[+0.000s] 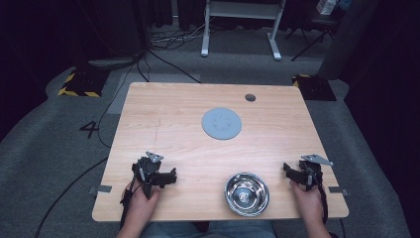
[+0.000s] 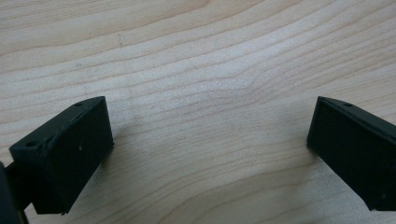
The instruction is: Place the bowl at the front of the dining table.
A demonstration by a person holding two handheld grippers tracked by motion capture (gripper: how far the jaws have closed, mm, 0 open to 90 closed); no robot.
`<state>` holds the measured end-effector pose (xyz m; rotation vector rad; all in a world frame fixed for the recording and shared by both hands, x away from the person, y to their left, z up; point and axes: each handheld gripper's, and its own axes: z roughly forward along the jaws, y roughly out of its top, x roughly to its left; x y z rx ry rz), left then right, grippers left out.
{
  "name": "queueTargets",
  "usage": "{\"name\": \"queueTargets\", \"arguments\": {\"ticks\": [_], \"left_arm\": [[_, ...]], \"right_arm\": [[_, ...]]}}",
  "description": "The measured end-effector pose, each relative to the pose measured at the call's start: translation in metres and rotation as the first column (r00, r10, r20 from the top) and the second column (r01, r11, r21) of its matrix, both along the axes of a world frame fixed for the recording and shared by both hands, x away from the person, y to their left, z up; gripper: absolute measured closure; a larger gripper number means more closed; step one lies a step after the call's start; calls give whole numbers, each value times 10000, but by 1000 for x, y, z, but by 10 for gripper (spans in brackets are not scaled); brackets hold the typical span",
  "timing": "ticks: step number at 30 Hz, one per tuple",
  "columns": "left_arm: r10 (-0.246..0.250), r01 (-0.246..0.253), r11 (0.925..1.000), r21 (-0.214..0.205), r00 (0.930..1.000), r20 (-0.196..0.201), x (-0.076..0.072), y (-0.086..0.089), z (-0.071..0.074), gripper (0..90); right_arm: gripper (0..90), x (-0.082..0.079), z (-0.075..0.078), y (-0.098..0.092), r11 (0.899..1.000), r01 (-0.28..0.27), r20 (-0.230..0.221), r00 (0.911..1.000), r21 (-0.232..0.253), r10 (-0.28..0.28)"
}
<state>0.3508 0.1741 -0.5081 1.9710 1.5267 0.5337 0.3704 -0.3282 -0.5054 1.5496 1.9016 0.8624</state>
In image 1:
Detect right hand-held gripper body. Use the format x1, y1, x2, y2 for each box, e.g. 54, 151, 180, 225
298, 154, 334, 192

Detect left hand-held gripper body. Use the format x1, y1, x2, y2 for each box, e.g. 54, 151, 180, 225
131, 151, 164, 199

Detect person's right hand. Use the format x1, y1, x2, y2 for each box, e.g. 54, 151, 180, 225
289, 182, 325, 226

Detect person's left hand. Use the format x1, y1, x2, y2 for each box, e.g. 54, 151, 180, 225
126, 182, 161, 226

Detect shiny steel bowl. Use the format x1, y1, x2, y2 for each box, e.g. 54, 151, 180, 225
224, 172, 270, 218

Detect person's blue jeans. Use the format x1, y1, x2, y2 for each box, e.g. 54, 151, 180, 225
140, 220, 277, 238

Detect grey round mat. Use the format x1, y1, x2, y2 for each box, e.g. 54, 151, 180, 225
201, 106, 243, 141

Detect grey stand base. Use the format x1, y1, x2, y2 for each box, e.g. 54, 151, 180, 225
86, 57, 142, 71

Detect black folding chair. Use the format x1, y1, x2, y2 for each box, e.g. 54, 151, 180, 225
284, 9, 345, 62

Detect white box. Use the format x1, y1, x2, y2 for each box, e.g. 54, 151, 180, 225
315, 0, 339, 16

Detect grey metal table bracket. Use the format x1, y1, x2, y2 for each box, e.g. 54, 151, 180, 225
88, 184, 113, 195
328, 185, 349, 196

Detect right hand-held gripper black cable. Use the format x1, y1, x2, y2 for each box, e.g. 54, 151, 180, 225
316, 179, 330, 226

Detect hand-held gripper black cable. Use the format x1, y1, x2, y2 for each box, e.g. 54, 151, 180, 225
316, 179, 330, 226
119, 178, 137, 230

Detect left hand-held gripper black cable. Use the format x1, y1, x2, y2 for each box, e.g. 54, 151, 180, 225
119, 178, 137, 230

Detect thin black floor cable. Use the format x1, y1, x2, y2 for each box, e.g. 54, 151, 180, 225
96, 49, 150, 150

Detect long black floor cable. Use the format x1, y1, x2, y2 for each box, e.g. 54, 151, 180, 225
34, 156, 109, 238

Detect black yellow striped base plate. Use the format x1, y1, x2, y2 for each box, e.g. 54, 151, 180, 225
56, 66, 111, 99
291, 73, 338, 102

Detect bundle of floor cables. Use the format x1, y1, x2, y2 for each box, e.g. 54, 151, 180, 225
147, 19, 212, 53

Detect white metal desk frame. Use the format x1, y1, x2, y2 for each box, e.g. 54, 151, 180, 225
200, 0, 287, 61

